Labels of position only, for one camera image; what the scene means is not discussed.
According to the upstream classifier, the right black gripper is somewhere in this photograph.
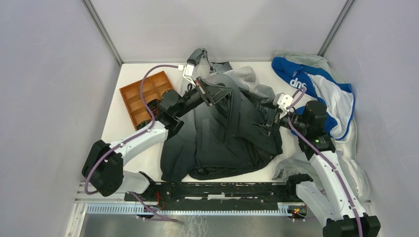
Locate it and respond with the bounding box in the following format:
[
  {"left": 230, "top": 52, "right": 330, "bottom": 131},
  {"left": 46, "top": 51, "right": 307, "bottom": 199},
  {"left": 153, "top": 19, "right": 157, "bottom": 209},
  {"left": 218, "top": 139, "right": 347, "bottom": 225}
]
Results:
[{"left": 251, "top": 98, "right": 309, "bottom": 136}]

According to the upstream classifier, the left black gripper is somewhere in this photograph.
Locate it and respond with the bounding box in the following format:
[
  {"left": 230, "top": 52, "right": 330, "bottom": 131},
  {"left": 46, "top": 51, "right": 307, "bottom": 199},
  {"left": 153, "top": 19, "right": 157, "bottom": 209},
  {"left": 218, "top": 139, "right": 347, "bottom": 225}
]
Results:
[{"left": 175, "top": 77, "right": 233, "bottom": 118}]

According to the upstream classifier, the grey black zip jacket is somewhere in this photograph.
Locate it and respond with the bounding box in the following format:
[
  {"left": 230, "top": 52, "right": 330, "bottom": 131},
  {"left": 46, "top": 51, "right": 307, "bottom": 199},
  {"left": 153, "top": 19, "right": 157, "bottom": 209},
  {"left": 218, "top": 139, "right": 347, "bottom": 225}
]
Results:
[{"left": 160, "top": 48, "right": 283, "bottom": 183}]

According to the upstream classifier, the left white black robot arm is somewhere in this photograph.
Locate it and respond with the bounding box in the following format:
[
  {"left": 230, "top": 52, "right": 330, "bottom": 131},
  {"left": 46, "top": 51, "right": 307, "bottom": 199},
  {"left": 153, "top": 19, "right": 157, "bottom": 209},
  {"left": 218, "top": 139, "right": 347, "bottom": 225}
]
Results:
[{"left": 82, "top": 77, "right": 232, "bottom": 201}]

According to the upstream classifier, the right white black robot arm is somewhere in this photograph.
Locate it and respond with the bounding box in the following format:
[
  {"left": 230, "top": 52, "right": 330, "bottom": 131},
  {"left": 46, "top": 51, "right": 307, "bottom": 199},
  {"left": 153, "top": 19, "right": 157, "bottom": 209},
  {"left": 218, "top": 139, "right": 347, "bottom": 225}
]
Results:
[{"left": 256, "top": 100, "right": 381, "bottom": 237}]

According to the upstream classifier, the blue white jacket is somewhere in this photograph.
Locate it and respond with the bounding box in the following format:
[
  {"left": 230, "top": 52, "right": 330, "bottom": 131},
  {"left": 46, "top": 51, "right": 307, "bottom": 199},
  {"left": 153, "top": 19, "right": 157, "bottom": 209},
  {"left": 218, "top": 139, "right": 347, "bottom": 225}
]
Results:
[{"left": 271, "top": 57, "right": 356, "bottom": 140}]

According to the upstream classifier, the orange compartment tray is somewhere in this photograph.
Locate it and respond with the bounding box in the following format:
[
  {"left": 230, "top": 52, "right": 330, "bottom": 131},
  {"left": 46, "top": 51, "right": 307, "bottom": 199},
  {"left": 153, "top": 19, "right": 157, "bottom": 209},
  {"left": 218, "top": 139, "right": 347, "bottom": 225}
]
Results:
[{"left": 120, "top": 71, "right": 173, "bottom": 129}]

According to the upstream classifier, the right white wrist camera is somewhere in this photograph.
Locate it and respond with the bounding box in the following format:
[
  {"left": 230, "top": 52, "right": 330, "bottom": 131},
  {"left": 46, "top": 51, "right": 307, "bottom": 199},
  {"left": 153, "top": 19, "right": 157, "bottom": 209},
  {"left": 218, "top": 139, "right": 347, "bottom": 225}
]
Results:
[{"left": 273, "top": 93, "right": 293, "bottom": 113}]

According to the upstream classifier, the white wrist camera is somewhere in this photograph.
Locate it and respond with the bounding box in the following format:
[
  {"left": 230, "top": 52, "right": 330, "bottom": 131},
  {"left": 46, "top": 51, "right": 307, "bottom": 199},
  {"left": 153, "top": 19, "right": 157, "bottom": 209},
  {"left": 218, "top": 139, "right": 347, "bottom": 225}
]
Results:
[
  {"left": 177, "top": 63, "right": 195, "bottom": 86},
  {"left": 273, "top": 93, "right": 293, "bottom": 113}
]

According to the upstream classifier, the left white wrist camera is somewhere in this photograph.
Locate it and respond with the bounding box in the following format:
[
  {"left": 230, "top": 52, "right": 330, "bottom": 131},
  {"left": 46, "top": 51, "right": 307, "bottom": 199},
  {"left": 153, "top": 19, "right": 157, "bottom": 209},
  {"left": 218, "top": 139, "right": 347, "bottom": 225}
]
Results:
[{"left": 177, "top": 63, "right": 195, "bottom": 86}]

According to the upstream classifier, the white slotted cable duct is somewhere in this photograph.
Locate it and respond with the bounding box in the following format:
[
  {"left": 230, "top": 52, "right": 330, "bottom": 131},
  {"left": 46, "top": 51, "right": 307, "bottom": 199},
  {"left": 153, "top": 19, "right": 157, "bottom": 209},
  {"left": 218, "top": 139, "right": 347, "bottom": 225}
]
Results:
[{"left": 86, "top": 203, "right": 292, "bottom": 217}]

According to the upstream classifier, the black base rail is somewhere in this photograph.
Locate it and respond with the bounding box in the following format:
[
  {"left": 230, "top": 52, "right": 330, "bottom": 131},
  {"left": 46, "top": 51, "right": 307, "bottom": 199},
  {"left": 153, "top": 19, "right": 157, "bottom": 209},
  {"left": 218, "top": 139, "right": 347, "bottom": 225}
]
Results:
[{"left": 139, "top": 182, "right": 305, "bottom": 212}]

